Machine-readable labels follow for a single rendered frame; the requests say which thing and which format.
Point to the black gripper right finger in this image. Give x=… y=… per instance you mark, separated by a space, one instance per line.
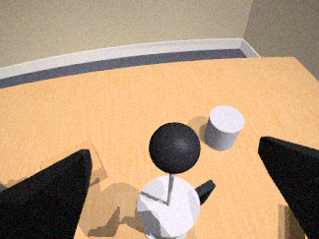
x=295 y=170

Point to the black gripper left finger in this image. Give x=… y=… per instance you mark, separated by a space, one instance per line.
x=47 y=205

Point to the glass french press coffee maker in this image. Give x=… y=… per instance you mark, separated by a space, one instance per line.
x=169 y=206

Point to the grey cylinder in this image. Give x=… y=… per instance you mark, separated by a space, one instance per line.
x=223 y=127

